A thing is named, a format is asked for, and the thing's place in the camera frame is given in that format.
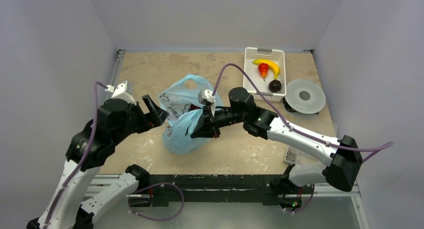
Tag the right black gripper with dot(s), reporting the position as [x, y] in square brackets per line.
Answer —
[214, 120]

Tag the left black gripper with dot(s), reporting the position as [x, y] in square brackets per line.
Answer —
[156, 117]

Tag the blue printed plastic bag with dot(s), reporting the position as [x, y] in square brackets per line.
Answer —
[180, 100]

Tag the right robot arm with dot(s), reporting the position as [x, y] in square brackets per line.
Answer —
[338, 163]

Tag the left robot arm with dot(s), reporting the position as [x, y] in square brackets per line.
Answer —
[90, 210]

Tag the dark purple fake plum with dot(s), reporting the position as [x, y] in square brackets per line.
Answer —
[275, 86]

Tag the yellow fake banana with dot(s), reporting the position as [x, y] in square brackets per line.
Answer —
[272, 66]

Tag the red fake pear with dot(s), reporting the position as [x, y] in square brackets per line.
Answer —
[263, 69]

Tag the clear plastic bag of parts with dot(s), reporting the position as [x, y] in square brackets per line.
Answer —
[323, 127]

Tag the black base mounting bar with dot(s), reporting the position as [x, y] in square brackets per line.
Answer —
[266, 189]

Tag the barcode label card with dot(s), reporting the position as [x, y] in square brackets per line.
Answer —
[291, 155]

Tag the white plastic basket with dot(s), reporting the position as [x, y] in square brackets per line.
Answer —
[278, 57]

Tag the round white scale disc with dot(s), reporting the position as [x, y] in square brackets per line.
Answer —
[305, 96]

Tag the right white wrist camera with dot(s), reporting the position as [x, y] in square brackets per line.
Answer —
[206, 97]

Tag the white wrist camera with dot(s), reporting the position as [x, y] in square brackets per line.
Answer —
[122, 91]
[206, 97]

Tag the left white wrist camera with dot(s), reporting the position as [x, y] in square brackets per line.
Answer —
[122, 91]

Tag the aluminium frame rail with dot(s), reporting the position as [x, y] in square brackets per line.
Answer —
[80, 167]

